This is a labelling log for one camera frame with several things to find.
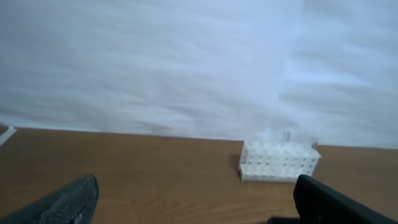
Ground white test tube rack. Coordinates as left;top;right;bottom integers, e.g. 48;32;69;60
238;139;322;184

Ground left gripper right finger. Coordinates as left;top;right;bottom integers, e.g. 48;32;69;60
292;174;398;224

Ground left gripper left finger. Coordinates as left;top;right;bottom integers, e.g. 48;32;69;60
0;174;100;224

